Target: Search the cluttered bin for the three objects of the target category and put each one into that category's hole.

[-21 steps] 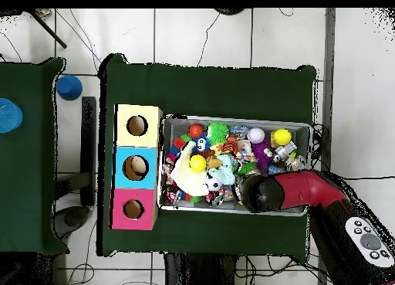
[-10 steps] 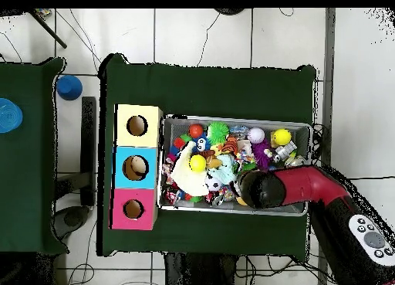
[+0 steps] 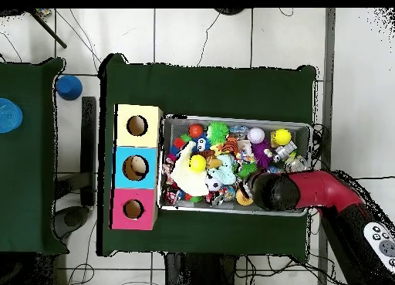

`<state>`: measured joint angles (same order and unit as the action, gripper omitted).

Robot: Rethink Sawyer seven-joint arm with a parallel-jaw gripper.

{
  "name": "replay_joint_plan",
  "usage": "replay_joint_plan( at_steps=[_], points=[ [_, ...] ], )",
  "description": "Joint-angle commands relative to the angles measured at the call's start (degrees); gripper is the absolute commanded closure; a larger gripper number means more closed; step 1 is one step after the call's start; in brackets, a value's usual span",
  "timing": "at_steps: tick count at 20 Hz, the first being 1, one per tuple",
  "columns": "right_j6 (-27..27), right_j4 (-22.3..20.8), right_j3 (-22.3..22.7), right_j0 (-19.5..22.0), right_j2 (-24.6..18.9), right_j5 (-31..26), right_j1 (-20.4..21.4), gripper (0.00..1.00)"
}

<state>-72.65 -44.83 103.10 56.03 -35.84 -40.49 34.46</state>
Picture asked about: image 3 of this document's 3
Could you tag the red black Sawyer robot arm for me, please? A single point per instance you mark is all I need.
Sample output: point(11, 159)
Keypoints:
point(327, 190)

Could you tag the shallow metal mesh bin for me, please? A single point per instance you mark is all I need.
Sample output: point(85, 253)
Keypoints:
point(177, 126)

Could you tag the wooden box with three holes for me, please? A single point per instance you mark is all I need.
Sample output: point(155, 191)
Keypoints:
point(148, 204)

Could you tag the yellow tennis ball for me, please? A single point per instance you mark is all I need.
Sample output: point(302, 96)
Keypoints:
point(197, 163)

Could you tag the orange red ball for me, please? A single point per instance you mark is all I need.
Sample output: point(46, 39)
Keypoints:
point(196, 130)

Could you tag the green spiky ball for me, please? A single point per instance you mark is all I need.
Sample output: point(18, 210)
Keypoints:
point(218, 132)

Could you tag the cream muslin cloth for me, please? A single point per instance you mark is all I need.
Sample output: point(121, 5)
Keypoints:
point(188, 181)

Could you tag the orange striped tiger plush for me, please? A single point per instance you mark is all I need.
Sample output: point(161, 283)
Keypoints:
point(230, 146)

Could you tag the light teal muslin cloth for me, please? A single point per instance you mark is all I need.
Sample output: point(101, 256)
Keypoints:
point(225, 173)

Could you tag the white baseball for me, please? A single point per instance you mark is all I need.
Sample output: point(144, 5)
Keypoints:
point(256, 135)

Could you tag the dark green table cloth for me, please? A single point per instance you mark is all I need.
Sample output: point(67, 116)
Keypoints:
point(27, 173)
point(209, 90)

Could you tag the purple spiky toy with eyes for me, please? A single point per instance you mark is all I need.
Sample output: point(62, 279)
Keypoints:
point(261, 152)

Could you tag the toy hamburger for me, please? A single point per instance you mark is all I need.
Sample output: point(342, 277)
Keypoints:
point(243, 200)

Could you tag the yellow smiley ball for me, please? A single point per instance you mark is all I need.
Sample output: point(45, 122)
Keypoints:
point(282, 136)

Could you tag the dark grey round seat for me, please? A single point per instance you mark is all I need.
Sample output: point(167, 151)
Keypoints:
point(72, 218)

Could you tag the blue plastic cup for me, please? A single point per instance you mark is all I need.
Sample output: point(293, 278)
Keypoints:
point(69, 88)

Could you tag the black round stand base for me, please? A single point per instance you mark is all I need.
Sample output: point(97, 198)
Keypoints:
point(230, 11)

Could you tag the black pole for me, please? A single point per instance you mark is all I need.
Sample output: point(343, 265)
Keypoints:
point(49, 31)

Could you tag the blue round lid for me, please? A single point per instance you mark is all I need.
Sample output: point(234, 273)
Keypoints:
point(9, 115)

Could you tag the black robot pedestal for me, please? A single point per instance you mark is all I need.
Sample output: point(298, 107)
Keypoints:
point(197, 271)

